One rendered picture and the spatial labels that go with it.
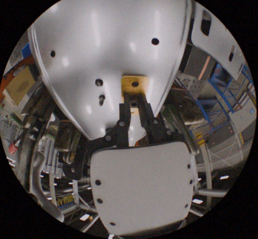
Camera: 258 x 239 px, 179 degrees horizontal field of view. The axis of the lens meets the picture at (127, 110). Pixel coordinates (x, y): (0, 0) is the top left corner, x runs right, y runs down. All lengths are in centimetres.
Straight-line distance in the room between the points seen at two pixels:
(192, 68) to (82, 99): 21
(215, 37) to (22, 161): 37
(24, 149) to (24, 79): 11
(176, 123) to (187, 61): 13
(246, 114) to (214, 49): 768
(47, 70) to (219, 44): 29
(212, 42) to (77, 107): 27
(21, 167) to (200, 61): 37
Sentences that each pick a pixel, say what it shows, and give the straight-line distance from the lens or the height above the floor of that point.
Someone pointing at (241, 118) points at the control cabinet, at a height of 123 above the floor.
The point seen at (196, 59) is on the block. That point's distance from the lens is 18.
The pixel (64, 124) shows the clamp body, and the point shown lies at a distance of 35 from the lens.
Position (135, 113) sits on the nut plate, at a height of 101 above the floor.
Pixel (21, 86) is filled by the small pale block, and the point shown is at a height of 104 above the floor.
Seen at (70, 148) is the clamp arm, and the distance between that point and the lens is 31.
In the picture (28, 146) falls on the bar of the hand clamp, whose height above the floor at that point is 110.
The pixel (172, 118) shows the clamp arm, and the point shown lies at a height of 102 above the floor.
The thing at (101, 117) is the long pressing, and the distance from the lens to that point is 18.
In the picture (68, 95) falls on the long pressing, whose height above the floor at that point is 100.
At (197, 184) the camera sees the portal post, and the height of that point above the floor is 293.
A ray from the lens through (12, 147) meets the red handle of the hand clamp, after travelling 27.
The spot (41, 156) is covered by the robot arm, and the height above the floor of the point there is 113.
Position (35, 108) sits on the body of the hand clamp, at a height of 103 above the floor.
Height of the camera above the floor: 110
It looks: 38 degrees down
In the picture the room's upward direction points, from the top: 175 degrees clockwise
